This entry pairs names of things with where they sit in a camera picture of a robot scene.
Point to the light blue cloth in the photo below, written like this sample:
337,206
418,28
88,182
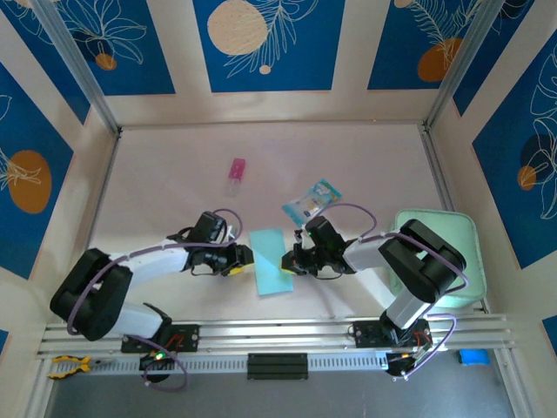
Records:
270,248

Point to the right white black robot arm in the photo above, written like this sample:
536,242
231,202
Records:
361,258

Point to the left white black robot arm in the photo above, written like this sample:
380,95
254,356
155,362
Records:
161,261

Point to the blue white snack packet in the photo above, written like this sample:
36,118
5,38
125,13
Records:
313,200

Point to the clear bottle with pink cap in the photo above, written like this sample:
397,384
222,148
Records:
235,174

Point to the black ribbed block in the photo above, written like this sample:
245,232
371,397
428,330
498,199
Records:
278,366

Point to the mint green zip pouch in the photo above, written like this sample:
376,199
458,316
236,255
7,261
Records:
473,261

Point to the yellow black pliers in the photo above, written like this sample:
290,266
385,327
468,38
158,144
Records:
85,363

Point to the small blue block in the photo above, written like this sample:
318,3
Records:
474,358

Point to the aluminium mounting rail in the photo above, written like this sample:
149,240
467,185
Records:
270,333

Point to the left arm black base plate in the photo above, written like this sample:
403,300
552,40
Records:
187,337

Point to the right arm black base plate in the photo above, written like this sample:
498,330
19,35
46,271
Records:
367,333

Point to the aluminium table edge rail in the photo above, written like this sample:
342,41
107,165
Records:
437,174
102,196

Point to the aluminium frame post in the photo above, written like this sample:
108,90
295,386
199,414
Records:
461,56
74,56

